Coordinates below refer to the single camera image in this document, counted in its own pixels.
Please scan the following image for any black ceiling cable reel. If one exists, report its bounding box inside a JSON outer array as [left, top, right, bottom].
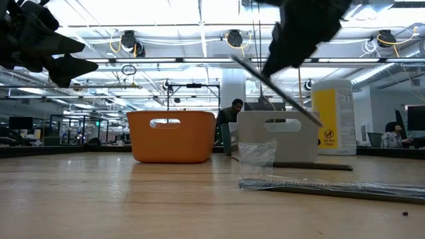
[[377, 29, 398, 48], [120, 29, 147, 58], [226, 29, 244, 48]]

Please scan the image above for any black tall stand frame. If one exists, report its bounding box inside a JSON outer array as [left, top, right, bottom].
[[167, 83, 221, 112]]

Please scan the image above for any white yellow wipes canister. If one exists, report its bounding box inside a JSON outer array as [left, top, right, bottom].
[[311, 78, 358, 156]]

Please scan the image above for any black ridged comb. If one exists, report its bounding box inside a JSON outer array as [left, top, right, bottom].
[[274, 161, 353, 171]]

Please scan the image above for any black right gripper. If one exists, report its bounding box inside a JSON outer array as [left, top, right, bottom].
[[261, 0, 353, 79]]

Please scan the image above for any black computer monitor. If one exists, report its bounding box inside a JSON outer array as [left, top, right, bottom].
[[406, 105, 425, 132], [8, 116, 34, 131]]

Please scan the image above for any white plastic bin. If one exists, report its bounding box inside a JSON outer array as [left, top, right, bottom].
[[236, 110, 320, 163]]

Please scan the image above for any person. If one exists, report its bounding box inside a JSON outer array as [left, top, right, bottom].
[[381, 121, 412, 149], [217, 98, 244, 133]]

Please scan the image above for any orange plastic bin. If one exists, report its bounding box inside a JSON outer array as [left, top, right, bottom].
[[126, 110, 217, 164]]

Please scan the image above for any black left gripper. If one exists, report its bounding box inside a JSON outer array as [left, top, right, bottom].
[[0, 0, 100, 89]]

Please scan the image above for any black aluminium table frame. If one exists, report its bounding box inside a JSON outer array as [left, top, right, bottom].
[[0, 145, 425, 159]]

